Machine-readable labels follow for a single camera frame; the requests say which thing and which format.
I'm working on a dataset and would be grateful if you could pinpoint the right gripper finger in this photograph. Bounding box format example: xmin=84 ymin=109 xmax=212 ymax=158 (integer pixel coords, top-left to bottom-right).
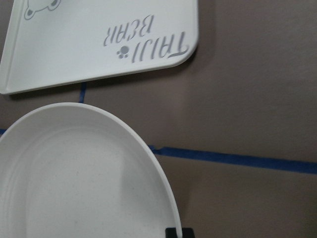
xmin=165 ymin=222 xmax=195 ymax=238

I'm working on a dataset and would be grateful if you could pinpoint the cream round plate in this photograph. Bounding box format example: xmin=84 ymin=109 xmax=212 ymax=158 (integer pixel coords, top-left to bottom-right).
xmin=0 ymin=103 xmax=181 ymax=238

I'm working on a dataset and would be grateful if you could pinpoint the white bear tray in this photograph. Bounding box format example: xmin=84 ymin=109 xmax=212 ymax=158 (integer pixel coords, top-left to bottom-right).
xmin=0 ymin=0 xmax=199 ymax=95

